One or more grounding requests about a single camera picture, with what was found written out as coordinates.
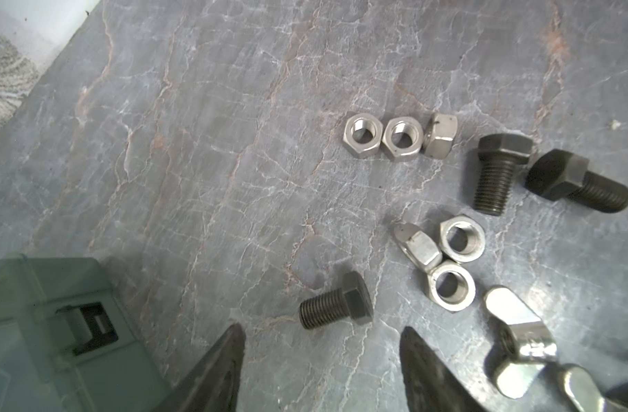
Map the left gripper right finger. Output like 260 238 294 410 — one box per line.
399 326 486 411

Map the silver wing nut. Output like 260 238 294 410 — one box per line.
484 286 559 399
558 364 628 412

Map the silver hex nut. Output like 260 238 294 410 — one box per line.
427 260 476 312
343 113 384 159
394 222 443 273
439 215 487 264
382 117 424 162
422 113 458 160

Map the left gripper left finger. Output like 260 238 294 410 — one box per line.
155 323 245 411

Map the green compartment organizer box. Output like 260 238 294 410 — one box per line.
0 254 170 411

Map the black hex bolt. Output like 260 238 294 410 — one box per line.
525 149 628 214
473 133 534 216
299 271 373 330

